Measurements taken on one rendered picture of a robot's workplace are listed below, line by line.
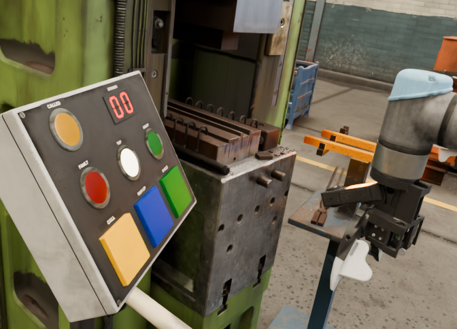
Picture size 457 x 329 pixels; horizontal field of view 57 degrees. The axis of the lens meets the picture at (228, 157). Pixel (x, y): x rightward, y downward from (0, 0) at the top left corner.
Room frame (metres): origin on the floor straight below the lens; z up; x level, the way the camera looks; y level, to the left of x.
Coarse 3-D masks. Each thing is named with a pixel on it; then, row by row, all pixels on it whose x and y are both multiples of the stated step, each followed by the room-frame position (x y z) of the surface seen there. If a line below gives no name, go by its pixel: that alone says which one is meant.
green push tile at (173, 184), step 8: (176, 168) 0.72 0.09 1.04; (168, 176) 0.68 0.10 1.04; (176, 176) 0.71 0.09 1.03; (160, 184) 0.66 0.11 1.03; (168, 184) 0.67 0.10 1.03; (176, 184) 0.69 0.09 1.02; (184, 184) 0.72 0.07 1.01; (168, 192) 0.65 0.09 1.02; (176, 192) 0.68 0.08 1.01; (184, 192) 0.71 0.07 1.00; (168, 200) 0.65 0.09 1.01; (176, 200) 0.67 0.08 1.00; (184, 200) 0.69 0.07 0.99; (176, 208) 0.65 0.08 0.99; (184, 208) 0.68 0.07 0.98; (176, 216) 0.65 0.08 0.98
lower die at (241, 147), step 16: (176, 112) 1.26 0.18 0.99; (208, 112) 1.31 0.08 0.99; (176, 128) 1.14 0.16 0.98; (192, 128) 1.15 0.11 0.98; (208, 128) 1.15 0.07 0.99; (224, 128) 1.15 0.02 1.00; (256, 128) 1.21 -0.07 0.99; (192, 144) 1.09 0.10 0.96; (208, 144) 1.06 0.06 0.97; (224, 144) 1.06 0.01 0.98; (240, 144) 1.12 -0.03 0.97; (256, 144) 1.19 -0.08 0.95; (224, 160) 1.07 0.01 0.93
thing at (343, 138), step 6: (324, 132) 1.43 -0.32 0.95; (330, 132) 1.42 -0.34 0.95; (336, 132) 1.44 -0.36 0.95; (342, 138) 1.40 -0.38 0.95; (348, 138) 1.39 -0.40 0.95; (354, 138) 1.39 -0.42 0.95; (354, 144) 1.38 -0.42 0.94; (360, 144) 1.37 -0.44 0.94; (366, 144) 1.36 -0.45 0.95; (372, 144) 1.35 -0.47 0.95; (372, 150) 1.35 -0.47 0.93; (432, 162) 1.26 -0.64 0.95; (438, 162) 1.25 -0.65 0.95; (444, 162) 1.25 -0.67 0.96; (444, 168) 1.25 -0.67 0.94
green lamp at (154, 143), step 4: (152, 132) 0.71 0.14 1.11; (148, 136) 0.69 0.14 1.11; (152, 136) 0.70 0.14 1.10; (156, 136) 0.72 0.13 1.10; (148, 140) 0.68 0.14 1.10; (152, 140) 0.69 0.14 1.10; (156, 140) 0.71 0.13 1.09; (152, 144) 0.69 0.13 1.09; (156, 144) 0.70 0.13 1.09; (160, 144) 0.72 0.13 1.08; (152, 148) 0.68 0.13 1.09; (156, 148) 0.69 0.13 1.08; (160, 148) 0.71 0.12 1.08; (156, 152) 0.69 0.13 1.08; (160, 152) 0.70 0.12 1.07
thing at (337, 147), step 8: (312, 136) 1.34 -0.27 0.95; (312, 144) 1.32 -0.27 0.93; (328, 144) 1.29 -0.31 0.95; (336, 144) 1.29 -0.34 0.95; (344, 152) 1.27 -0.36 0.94; (352, 152) 1.26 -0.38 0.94; (360, 152) 1.25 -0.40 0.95; (368, 152) 1.25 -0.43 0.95; (368, 160) 1.23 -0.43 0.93; (432, 168) 1.16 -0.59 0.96; (424, 176) 1.17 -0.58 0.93; (432, 176) 1.16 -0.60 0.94; (440, 176) 1.15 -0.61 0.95; (440, 184) 1.14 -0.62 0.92
